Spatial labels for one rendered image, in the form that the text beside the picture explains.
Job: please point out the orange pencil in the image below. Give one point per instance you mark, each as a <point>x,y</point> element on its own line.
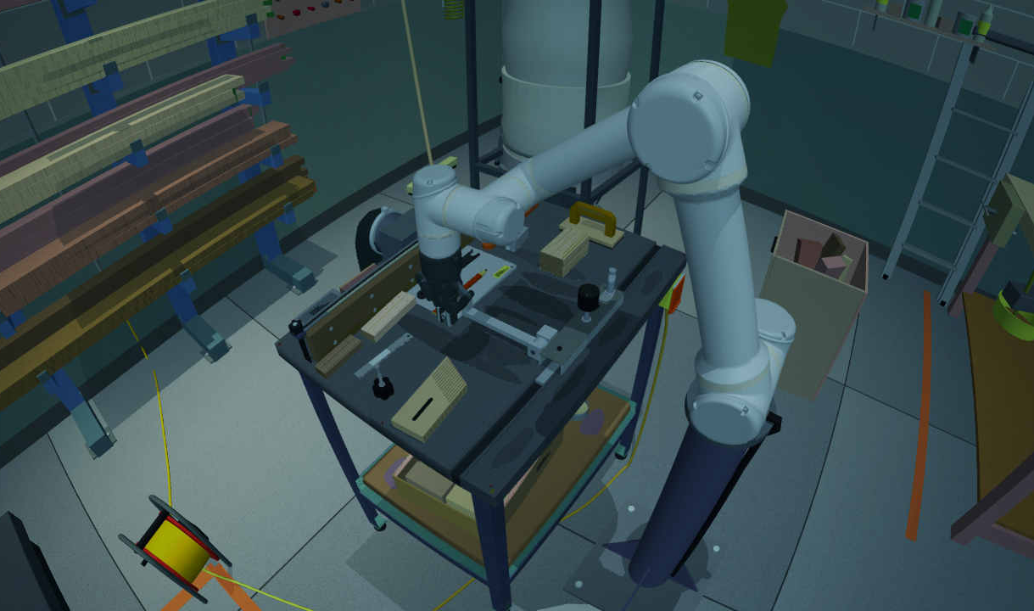
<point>476,279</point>

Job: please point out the small tan wood block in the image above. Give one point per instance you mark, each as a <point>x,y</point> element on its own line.
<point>339,355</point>

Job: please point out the wall shelf with bottles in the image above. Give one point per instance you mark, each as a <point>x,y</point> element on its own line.
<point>932,17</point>

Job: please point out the tan wooden box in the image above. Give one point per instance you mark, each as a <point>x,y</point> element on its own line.
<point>436,492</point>

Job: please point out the thin beige pole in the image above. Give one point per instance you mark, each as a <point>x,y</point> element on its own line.
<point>418,85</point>

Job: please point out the black star knob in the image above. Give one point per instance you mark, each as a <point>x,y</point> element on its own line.
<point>383,389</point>

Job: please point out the green hanging cloth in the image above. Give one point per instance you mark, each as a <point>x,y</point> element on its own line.
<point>756,30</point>

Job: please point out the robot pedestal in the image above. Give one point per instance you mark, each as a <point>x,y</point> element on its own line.
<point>695,501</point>

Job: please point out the dark box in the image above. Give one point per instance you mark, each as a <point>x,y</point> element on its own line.
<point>12,568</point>

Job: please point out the blue lumber rack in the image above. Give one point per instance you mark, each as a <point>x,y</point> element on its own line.
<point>126,204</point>

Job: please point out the orange green switch box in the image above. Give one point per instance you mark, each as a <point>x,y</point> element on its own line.
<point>676,295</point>

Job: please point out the pale maple block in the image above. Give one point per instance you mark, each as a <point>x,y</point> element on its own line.
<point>388,316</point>

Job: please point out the ribbed pale wood block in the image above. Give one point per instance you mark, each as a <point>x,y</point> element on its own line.
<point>563,253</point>

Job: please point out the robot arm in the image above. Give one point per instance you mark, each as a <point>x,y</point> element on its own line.
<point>703,255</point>

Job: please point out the grey slot stop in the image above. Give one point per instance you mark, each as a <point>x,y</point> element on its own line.
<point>567,344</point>

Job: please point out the dark router table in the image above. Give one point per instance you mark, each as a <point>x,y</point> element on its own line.
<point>491,407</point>

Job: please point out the wooden workbench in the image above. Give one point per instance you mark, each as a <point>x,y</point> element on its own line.
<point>1017,424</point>

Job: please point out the orange reel stand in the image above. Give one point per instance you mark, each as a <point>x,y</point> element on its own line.
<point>237,594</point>

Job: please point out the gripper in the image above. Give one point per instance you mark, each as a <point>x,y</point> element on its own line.
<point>438,276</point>

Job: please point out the tan slotted featherboard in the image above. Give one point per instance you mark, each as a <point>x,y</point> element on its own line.
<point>432,399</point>

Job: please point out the grey upright pin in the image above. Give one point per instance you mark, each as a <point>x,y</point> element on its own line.
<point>612,278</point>

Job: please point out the white dust collector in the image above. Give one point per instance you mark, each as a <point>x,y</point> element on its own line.
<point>567,76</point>

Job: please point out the brown wooden fence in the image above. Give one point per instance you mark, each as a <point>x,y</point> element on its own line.
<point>355,314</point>

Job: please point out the grey button panel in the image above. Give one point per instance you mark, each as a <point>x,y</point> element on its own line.
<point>309,13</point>

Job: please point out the black round motor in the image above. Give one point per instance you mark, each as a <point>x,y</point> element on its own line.
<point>377,242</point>

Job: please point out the beige scrap wood bin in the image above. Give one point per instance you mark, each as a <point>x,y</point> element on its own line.
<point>809,322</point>

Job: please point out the grey ladder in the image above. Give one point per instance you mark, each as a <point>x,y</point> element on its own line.
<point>966,161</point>

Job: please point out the black round lock knob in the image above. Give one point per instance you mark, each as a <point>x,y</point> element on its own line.
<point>589,297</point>

